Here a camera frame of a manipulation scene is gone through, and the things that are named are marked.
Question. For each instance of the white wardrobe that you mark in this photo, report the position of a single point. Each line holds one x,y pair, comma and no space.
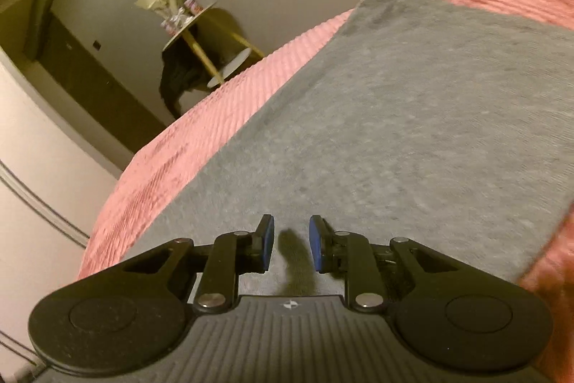
40,167

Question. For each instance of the dark hanging cloth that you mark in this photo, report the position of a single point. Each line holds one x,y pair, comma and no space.
179,78

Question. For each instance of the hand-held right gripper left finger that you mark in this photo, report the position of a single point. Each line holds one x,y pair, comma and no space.
268,240

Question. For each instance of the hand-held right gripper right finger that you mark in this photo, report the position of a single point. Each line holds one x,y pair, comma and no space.
315,245

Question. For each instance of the dark wooden door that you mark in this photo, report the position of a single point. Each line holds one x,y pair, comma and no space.
103,96

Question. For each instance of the grey pants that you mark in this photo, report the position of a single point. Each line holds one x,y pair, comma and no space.
381,118

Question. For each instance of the round side table yellow legs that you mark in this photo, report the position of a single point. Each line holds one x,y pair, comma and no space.
198,47

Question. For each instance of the pink ribbed bedspread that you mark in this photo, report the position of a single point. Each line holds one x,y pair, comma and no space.
188,140

